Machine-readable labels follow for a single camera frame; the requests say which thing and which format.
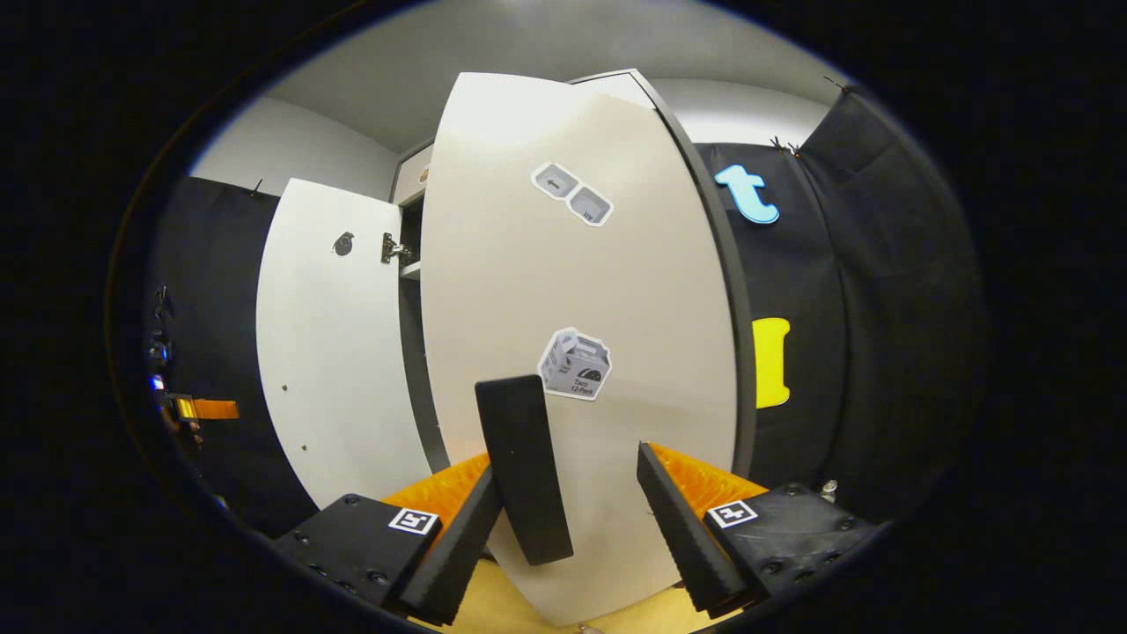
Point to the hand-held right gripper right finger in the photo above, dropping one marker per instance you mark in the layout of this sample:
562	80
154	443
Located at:
687	537

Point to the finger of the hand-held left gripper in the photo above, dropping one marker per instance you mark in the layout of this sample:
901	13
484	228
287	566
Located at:
211	409

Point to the black backdrop cloth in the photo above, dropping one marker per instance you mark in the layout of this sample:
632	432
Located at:
863	308
220	308

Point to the white shoe cabinet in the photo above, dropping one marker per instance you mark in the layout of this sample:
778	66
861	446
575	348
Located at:
410	352

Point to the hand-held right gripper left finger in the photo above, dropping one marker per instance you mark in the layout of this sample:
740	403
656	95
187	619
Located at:
449	555

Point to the white shoe cabinet door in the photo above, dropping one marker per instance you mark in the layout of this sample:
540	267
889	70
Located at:
616	291
335	370

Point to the metal door hinge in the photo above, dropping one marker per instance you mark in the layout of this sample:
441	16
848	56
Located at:
394	248

